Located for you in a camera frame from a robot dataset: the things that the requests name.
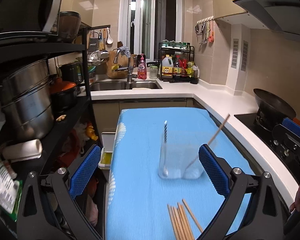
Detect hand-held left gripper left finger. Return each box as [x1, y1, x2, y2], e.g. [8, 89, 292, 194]
[16, 144, 102, 240]

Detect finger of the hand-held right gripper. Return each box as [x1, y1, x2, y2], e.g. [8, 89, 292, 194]
[272, 117, 300, 165]

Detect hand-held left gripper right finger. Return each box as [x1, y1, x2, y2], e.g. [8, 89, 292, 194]
[195, 144, 292, 240]

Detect clear plastic utensil holder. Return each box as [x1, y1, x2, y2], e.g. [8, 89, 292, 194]
[158, 129, 205, 180]

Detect light wooden chopstick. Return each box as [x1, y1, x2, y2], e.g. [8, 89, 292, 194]
[186, 114, 231, 169]

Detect pile of chopsticks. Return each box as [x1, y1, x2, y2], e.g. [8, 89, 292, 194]
[167, 199, 203, 240]

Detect person's right hand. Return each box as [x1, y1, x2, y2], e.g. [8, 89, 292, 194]
[289, 177, 300, 213]

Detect black wok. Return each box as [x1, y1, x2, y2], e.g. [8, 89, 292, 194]
[253, 88, 297, 125]

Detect yellow toy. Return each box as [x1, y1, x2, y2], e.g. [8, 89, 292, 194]
[86, 124, 98, 140]

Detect white trash bin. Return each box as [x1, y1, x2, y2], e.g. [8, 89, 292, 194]
[98, 132, 118, 170]

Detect black gas stove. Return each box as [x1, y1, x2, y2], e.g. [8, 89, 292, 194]
[234, 112, 300, 180]

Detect black shelf rack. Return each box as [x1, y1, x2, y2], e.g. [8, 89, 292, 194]
[0, 25, 94, 240]

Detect blue table cloth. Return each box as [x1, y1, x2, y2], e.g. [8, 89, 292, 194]
[105, 107, 257, 240]

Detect white paper roll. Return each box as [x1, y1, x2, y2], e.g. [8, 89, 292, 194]
[2, 139, 43, 160]

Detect green printed packet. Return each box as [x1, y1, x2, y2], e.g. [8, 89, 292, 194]
[0, 150, 24, 222]

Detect black pot orange lid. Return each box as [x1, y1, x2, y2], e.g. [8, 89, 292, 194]
[49, 77, 78, 113]

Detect steel kitchen sink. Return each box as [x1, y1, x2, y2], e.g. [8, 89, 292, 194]
[90, 80, 163, 92]

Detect large steel steamer pot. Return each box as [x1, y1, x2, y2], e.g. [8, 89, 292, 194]
[0, 57, 56, 140]

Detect black electric kettle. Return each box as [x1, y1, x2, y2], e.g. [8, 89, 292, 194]
[59, 62, 83, 84]

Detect wooden cutting board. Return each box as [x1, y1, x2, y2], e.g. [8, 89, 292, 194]
[105, 50, 134, 79]

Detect chrome faucet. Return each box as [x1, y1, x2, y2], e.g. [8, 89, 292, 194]
[113, 48, 138, 83]

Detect row of sauce bottles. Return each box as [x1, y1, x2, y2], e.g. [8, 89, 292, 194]
[174, 54, 194, 77]

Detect white oil jug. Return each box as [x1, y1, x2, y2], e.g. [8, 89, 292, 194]
[161, 56, 174, 78]

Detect pink dish soap bottle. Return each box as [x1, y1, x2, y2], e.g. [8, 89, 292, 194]
[137, 53, 147, 80]

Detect grey range hood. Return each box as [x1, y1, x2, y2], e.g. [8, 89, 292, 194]
[231, 0, 300, 46]

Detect hanging orange peeler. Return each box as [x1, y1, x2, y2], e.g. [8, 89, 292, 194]
[208, 20, 215, 43]

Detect blue dish cloth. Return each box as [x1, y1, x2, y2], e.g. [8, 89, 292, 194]
[119, 46, 132, 58]

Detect black spice rack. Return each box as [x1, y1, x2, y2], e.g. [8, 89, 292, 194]
[158, 42, 195, 82]

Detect hanging metal grater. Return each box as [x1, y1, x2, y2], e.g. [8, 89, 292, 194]
[89, 31, 98, 52]

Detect row of spice jars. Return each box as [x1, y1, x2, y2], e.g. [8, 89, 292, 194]
[161, 40, 192, 51]

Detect hanging kitchen scissors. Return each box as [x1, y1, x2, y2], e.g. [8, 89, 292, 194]
[195, 22, 207, 46]

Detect blender jar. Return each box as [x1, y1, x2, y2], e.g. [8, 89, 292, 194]
[57, 11, 82, 43]

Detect white framed window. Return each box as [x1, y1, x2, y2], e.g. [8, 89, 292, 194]
[119, 0, 185, 63]

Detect black microwave oven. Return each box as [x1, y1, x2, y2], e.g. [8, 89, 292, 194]
[0, 0, 65, 34]

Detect grey wall vent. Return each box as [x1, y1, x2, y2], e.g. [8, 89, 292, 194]
[241, 40, 249, 72]
[230, 39, 240, 68]

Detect beige wall cabinet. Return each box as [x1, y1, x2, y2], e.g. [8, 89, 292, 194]
[210, 0, 285, 20]

